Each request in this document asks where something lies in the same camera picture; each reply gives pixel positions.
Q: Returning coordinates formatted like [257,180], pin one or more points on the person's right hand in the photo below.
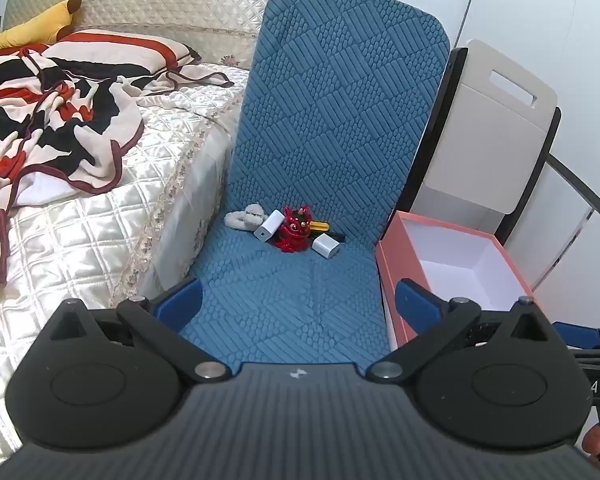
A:
[595,444]

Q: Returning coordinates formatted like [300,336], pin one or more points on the white plush toy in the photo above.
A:
[245,217]

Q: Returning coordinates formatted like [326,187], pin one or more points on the yellow plush pillow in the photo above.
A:
[35,30]

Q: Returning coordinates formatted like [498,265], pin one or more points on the yellow small item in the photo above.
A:
[320,226]

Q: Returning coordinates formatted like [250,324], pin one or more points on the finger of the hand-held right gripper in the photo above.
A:
[575,335]

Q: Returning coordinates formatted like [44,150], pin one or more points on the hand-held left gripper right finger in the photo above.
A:
[420,310]

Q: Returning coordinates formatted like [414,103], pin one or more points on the blue textured seat mat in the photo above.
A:
[330,135]

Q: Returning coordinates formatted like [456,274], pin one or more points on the cream quilted headboard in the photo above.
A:
[170,5]

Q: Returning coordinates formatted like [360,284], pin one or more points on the white cube charger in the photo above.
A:
[327,246]

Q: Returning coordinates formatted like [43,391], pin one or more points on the dark curved trim strip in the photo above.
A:
[587,195]

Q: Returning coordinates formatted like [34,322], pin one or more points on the bed with quilted cover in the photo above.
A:
[130,200]

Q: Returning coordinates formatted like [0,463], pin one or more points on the red black printed blanket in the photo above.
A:
[50,120]

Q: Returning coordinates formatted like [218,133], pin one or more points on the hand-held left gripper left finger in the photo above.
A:
[182,305]

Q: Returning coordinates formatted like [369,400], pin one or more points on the white oblong charger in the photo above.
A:
[268,227]

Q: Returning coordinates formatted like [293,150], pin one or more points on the red figurine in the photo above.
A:
[292,232]

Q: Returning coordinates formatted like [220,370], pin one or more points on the red striped pillow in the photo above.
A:
[130,50]

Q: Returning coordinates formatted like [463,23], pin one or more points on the orange cardboard box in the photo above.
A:
[452,255]

